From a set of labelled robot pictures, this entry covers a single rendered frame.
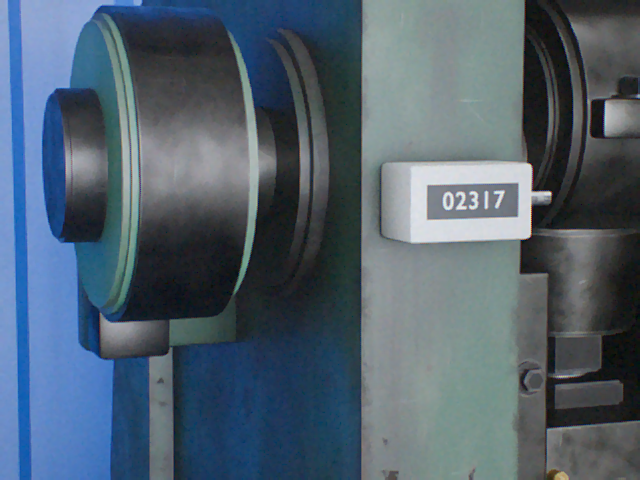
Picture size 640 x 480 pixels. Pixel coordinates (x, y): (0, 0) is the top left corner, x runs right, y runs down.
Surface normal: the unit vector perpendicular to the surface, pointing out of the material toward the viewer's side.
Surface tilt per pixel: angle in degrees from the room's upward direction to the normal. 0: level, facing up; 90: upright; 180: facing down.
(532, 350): 90
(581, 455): 90
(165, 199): 101
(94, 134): 65
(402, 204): 90
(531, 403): 90
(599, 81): 74
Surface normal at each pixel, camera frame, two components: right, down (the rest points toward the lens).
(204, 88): 0.31, -0.36
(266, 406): -0.94, 0.04
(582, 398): 0.35, 0.09
